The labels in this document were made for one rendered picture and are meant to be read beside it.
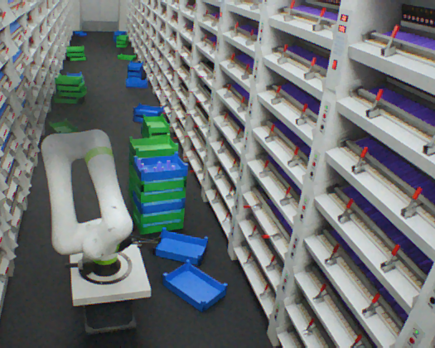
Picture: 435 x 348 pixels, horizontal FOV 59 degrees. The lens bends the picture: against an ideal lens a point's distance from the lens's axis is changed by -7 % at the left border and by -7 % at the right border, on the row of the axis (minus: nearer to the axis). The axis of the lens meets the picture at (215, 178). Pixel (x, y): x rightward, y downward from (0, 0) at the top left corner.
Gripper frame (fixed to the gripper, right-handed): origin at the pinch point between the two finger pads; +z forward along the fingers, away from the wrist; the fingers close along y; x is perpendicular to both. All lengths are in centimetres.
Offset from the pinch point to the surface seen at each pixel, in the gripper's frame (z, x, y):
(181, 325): 26, 46, -19
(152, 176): 62, -13, 42
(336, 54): -12, -91, -57
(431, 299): -42, -31, -108
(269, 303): 49, 24, -53
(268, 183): 43, -35, -33
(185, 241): 82, 23, 18
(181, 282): 51, 36, -2
